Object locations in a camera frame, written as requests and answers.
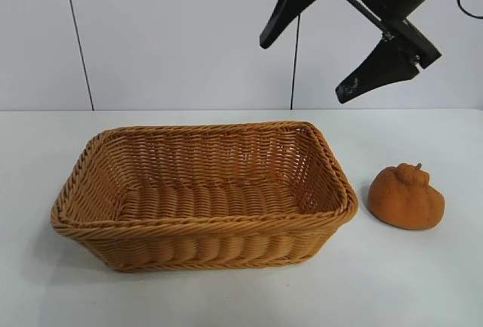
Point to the bumpy orange with knob top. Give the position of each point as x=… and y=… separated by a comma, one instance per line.
x=405, y=202

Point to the brown woven wicker basket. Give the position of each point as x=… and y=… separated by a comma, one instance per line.
x=203, y=229

